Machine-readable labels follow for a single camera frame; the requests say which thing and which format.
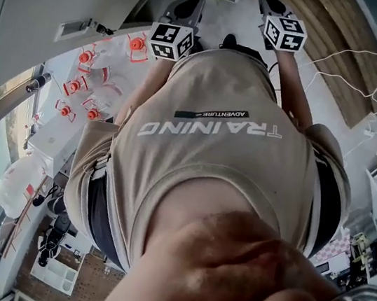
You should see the black cylindrical window handle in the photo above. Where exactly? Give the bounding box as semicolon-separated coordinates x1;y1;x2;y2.
24;69;53;96

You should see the black-headed key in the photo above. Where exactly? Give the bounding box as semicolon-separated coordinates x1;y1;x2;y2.
94;23;117;37

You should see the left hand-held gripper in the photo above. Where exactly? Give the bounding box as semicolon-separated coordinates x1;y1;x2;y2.
145;0;207;65

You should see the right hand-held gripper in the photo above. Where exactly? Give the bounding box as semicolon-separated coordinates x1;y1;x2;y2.
252;0;313;55

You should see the checkered cloth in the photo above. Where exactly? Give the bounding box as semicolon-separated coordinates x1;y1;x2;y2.
315;230;354;269

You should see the wooden coat rack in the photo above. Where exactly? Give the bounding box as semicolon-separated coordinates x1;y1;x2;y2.
2;168;49;263

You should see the brown perforated board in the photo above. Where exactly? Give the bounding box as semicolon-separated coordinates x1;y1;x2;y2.
12;236;132;301

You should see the person's beige t-shirt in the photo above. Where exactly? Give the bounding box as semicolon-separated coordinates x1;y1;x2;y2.
53;26;373;301

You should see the group of red-capped water jugs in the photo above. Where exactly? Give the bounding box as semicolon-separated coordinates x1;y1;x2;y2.
53;19;158;132

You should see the long white cable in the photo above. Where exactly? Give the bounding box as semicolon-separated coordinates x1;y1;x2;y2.
301;31;377;116

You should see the person's right forearm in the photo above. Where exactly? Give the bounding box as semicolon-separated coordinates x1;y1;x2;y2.
266;48;325;131

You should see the person's black shoe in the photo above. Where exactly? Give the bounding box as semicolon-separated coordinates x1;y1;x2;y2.
220;32;240;52

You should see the person's face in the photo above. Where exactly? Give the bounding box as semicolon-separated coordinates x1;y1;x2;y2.
99;190;377;301

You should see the black and white machine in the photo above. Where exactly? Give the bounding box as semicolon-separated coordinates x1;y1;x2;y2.
33;211;80;273

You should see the person's left forearm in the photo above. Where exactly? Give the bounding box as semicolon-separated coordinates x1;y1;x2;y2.
114;50;175;132

